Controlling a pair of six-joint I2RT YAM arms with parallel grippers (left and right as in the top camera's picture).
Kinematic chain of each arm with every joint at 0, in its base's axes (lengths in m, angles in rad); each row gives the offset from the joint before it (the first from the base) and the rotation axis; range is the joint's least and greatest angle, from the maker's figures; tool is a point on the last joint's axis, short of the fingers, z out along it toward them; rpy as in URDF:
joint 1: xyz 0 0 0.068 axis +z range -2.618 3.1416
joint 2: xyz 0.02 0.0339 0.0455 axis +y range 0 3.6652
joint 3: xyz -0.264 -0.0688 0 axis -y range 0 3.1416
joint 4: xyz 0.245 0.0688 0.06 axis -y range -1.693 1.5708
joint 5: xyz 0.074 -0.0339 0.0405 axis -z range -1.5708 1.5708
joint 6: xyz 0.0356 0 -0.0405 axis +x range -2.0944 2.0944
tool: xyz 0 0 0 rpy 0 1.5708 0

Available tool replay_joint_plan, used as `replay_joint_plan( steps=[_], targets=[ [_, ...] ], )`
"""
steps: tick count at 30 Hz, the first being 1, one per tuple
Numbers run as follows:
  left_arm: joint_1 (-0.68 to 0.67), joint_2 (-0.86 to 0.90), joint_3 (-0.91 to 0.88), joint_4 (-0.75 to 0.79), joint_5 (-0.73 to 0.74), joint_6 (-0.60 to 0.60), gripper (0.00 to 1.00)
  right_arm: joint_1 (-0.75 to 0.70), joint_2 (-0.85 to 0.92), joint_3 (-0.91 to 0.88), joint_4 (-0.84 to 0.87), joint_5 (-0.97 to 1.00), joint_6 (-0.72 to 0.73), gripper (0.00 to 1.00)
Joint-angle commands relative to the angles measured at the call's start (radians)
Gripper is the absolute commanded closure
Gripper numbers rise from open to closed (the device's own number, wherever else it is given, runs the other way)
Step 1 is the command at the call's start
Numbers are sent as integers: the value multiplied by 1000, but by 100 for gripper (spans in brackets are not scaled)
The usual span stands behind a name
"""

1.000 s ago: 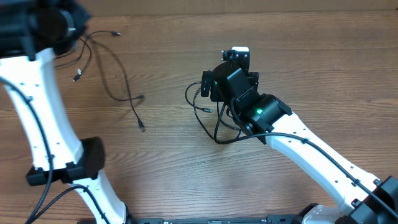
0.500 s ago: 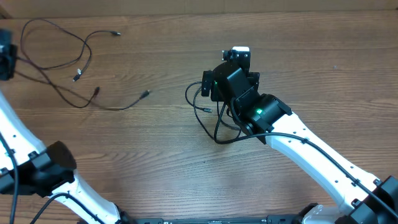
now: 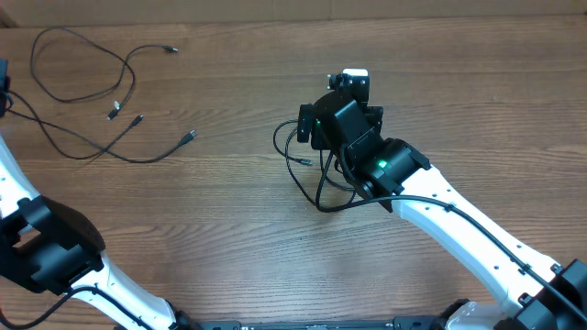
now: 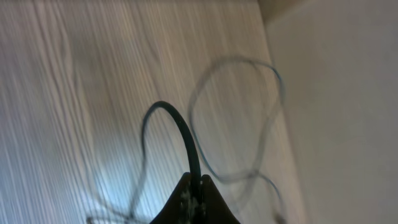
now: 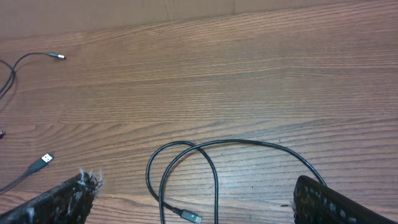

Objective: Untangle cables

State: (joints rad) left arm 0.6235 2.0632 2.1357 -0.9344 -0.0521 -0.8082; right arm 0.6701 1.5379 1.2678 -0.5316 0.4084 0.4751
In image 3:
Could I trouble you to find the black cable with white tag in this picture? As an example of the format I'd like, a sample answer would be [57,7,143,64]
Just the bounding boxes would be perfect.
[29,27,180,122]

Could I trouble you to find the thin black usb cable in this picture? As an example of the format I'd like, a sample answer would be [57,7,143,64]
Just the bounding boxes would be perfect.
[4,89,198,165]

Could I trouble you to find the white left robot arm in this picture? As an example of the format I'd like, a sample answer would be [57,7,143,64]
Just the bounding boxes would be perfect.
[1,145,197,329]

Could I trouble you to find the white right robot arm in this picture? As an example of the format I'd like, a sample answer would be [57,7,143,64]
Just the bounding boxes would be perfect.
[292,69,586,329]

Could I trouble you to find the black cable silver plugs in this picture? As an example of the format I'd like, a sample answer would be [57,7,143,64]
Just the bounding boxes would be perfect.
[272,119,359,207]

